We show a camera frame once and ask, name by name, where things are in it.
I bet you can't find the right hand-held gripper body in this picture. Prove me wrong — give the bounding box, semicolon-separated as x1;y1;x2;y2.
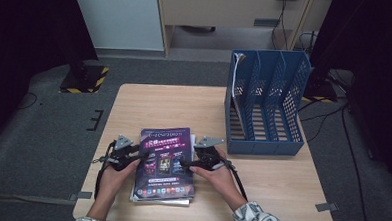
192;135;232;172

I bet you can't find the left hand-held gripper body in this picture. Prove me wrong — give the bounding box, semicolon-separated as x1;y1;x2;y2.
106;134;143;172

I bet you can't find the purple magazine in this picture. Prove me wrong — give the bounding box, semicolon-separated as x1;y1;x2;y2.
131;125;198;203

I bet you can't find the white colourful magazine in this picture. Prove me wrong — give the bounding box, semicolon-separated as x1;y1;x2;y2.
129;131;198;208

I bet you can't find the blue file rack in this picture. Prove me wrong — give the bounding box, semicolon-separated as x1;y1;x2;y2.
221;47;314;158

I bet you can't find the black magazine with red print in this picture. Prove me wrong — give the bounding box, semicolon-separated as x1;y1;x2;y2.
228;51;255;141

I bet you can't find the person's left hand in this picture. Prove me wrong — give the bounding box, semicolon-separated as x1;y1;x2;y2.
99;157;141;204

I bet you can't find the person's right hand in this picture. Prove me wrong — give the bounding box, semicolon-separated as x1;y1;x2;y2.
188;145;247;207

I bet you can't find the grey tape piece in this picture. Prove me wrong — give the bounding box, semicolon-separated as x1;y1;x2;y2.
69;190;93;202
314;201;339;214

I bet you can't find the dark flat round object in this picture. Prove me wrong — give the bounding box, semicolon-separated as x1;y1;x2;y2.
180;24;217;34

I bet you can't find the white panel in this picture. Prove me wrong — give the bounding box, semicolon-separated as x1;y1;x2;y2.
69;0;167;52

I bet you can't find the dark curtain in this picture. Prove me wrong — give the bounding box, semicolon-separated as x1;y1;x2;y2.
304;0;392;190
0;0;102;157

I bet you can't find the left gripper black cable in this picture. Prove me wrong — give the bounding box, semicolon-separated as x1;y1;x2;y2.
91;140;117;201

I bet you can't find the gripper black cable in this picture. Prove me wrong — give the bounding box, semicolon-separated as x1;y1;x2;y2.
219;157;250;202
91;140;117;201

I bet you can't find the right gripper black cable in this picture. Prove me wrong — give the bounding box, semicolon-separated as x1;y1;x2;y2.
219;157;250;202

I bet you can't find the long black floor cable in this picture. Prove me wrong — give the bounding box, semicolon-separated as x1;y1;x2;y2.
336;105;382;221

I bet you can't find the black socket cable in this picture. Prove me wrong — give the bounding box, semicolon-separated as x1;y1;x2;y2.
270;0;291;51

